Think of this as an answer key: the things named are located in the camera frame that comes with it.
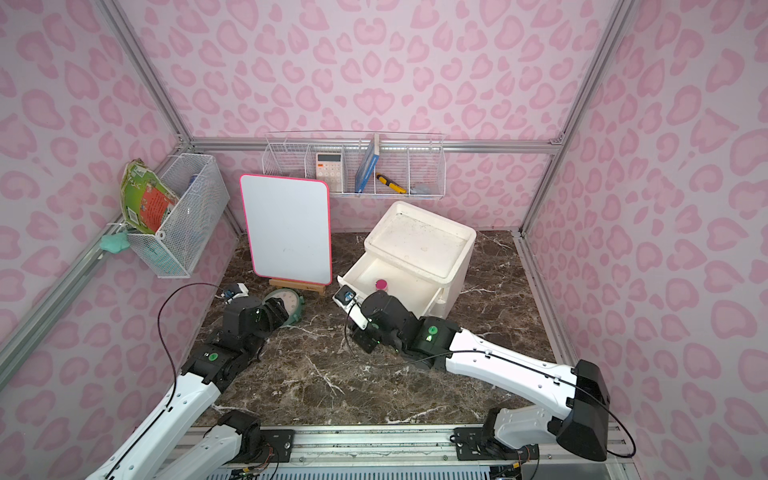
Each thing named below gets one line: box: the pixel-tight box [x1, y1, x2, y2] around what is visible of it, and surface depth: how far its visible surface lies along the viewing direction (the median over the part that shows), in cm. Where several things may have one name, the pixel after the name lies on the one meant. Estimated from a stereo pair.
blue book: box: [354, 133, 380, 193], surface depth 90 cm
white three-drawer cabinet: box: [337, 200, 476, 319], surface depth 86 cm
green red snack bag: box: [121, 158, 179, 234], surface depth 74 cm
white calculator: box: [316, 152, 343, 193], surface depth 97 cm
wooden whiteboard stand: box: [269, 278, 327, 294], surface depth 102 cm
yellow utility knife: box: [376, 173, 407, 194], surface depth 100 cm
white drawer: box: [333, 252, 447, 318], surface depth 84 cm
